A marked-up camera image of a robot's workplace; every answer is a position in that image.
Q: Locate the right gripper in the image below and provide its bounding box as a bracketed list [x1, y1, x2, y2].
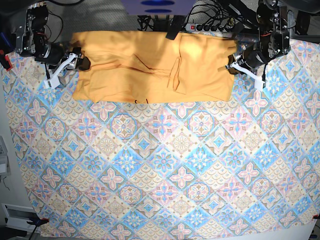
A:
[34, 42, 91, 89]

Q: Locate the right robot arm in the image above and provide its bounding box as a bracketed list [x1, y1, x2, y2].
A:
[7, 0, 237, 89]

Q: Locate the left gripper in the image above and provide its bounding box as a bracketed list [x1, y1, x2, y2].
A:
[218, 47, 268, 92]

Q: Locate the yellow T-shirt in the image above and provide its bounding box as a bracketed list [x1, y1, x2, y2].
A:
[71, 31, 237, 104]

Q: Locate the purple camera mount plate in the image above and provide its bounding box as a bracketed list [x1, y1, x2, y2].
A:
[121, 0, 196, 16]

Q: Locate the patterned tile tablecloth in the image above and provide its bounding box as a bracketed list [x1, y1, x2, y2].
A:
[0, 40, 320, 240]

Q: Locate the red clamp upper left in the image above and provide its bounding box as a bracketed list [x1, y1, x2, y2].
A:
[0, 49, 13, 71]

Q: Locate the white power strip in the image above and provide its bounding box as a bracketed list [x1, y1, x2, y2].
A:
[184, 23, 232, 32]

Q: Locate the white rail lower left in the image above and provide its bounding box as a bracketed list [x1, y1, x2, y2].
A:
[1, 203, 38, 233]

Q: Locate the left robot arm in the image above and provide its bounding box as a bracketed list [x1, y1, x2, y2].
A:
[218, 0, 291, 91]

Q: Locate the black bracket at table edge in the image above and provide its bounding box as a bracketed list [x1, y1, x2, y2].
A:
[165, 15, 185, 40]

